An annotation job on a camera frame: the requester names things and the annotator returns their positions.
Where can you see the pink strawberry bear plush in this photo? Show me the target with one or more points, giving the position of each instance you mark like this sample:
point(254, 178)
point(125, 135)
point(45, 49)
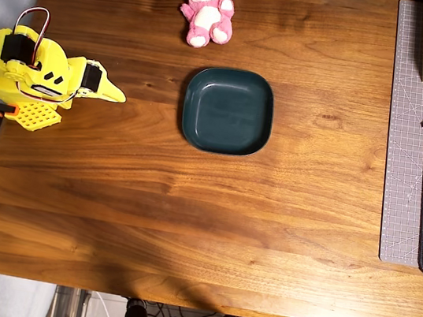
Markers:
point(206, 16)

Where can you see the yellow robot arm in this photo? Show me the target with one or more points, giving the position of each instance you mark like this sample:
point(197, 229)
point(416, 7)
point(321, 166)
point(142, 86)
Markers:
point(16, 77)

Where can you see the dark teal square plate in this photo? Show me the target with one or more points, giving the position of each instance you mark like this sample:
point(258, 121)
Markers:
point(228, 111)

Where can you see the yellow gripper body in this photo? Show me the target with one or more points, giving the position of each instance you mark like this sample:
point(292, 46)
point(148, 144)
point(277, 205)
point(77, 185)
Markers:
point(93, 78)

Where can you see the yellow moving gripper finger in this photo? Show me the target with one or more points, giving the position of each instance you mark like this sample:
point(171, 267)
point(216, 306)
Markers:
point(111, 93)

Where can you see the grey cutting mat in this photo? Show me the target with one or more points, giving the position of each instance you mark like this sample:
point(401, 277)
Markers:
point(403, 155)

